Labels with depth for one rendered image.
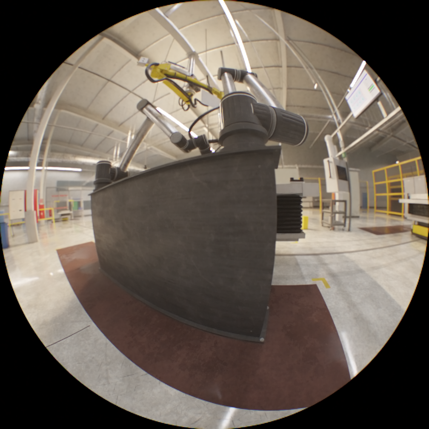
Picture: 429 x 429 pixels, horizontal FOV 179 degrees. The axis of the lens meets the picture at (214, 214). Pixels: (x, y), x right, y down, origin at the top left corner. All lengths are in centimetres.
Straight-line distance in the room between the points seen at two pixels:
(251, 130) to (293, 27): 1018
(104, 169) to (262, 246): 160
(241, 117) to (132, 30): 1023
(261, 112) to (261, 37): 974
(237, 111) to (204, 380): 116
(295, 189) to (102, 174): 177
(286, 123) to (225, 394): 122
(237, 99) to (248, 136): 21
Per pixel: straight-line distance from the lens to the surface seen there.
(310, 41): 1120
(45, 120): 619
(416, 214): 443
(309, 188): 102
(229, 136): 61
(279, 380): 77
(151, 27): 1025
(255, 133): 60
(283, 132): 75
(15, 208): 851
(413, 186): 925
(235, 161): 52
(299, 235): 134
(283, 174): 606
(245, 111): 65
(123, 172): 183
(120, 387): 83
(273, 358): 81
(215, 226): 53
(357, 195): 751
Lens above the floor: 71
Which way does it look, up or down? 5 degrees down
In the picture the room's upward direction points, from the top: 2 degrees counter-clockwise
